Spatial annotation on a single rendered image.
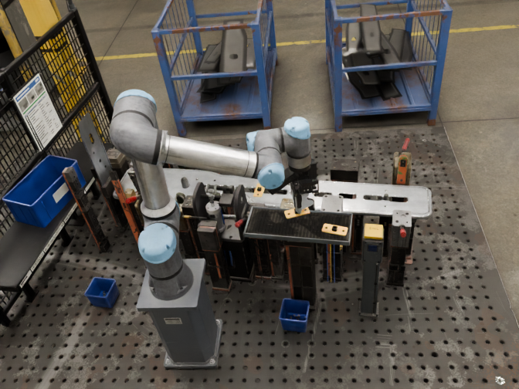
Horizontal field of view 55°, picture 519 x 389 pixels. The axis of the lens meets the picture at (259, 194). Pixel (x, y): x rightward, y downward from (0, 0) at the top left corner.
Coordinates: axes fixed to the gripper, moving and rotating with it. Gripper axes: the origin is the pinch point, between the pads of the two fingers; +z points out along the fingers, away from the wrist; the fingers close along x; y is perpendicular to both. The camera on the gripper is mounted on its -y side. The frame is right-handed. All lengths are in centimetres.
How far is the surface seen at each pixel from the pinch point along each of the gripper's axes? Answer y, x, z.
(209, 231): -31.0, 15.1, 15.9
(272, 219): -8.1, 4.9, 7.2
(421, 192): 56, 16, 23
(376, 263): 23.8, -15.2, 20.4
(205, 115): -17, 236, 104
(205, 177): -28, 57, 23
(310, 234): 2.6, -6.3, 7.1
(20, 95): -97, 86, -19
